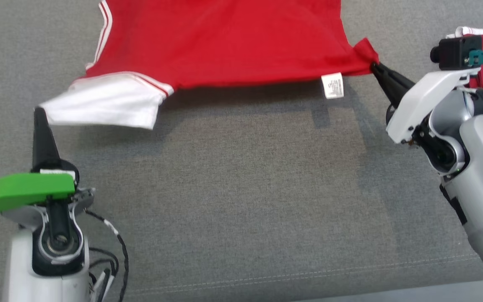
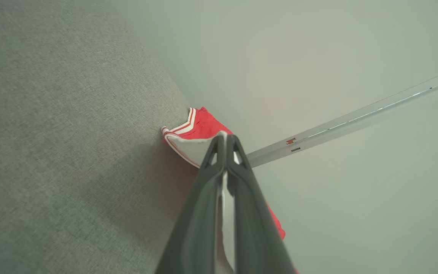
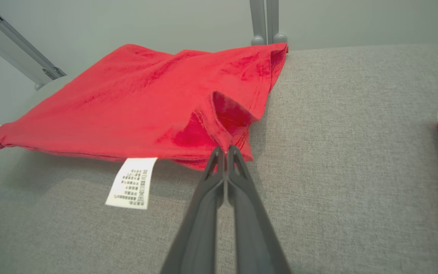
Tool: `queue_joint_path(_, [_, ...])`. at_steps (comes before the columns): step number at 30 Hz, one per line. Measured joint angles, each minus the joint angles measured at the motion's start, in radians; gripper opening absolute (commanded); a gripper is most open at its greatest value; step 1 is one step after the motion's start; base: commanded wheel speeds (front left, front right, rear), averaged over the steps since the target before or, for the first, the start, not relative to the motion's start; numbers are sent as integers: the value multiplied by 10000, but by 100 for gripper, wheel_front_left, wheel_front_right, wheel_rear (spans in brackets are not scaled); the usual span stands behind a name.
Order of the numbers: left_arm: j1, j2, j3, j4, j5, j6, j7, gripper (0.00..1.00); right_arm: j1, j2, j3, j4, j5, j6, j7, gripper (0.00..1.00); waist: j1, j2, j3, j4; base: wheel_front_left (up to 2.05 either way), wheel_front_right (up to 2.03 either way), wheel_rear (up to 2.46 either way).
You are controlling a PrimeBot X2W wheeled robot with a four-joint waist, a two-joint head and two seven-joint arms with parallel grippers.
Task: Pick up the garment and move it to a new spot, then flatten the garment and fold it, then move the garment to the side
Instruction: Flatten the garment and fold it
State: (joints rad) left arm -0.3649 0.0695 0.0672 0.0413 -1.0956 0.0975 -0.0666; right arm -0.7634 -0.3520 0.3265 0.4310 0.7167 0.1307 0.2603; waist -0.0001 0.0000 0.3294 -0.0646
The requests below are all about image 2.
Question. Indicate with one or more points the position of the grey fabric sofa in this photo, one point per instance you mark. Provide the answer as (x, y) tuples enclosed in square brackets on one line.
[(70, 144)]

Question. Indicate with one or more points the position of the grey metal frame post with bracket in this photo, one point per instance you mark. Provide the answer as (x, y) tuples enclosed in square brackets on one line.
[(356, 121)]

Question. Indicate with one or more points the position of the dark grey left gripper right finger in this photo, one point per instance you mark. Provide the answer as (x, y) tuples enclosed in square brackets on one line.
[(253, 228)]

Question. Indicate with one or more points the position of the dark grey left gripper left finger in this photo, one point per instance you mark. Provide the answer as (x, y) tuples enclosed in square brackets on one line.
[(200, 213)]

